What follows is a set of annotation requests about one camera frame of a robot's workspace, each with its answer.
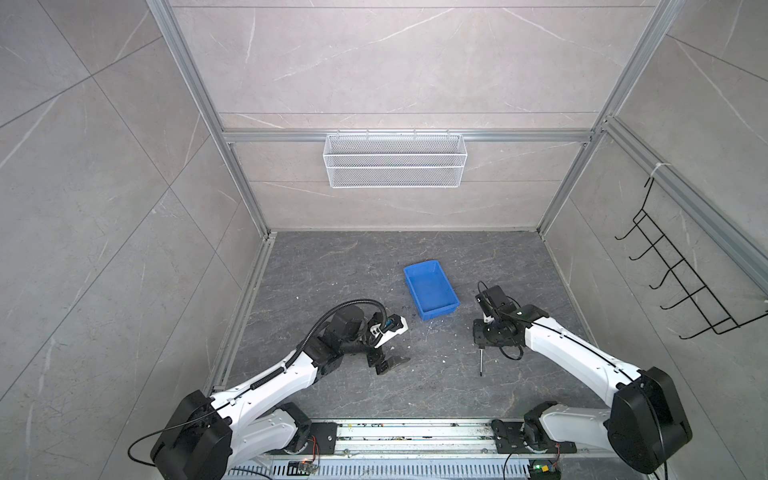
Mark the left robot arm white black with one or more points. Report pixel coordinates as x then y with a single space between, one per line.
209 435

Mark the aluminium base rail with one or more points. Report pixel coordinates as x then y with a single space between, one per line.
433 438

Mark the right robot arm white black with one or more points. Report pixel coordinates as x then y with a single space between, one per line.
642 420

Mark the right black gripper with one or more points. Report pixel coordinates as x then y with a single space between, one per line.
478 335

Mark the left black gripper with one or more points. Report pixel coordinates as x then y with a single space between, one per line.
379 360

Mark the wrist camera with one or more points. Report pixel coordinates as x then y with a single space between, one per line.
386 330
493 299

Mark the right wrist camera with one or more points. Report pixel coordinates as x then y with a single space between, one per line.
493 299

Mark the blue plastic bin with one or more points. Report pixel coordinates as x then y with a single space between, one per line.
431 290

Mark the black wire hook rack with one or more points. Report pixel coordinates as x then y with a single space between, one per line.
695 291

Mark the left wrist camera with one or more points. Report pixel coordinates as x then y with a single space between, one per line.
386 330

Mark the white wire mesh basket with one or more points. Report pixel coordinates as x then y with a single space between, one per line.
394 160

